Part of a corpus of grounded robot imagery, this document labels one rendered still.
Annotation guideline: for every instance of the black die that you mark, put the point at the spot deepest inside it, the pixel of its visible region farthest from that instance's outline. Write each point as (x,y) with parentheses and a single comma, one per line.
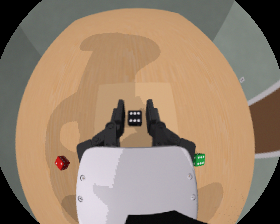
(134,117)

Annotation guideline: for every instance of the red die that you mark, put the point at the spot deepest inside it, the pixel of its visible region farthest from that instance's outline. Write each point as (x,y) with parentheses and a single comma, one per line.
(62,162)

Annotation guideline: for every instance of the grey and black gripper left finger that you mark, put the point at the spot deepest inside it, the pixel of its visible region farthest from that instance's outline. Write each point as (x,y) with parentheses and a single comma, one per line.
(110,136)

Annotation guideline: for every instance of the green die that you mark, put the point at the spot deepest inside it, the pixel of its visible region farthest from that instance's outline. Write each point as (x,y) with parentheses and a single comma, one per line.
(199,159)

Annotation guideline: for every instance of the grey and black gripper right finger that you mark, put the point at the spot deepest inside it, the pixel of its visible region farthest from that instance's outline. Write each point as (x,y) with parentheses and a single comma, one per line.
(162,135)

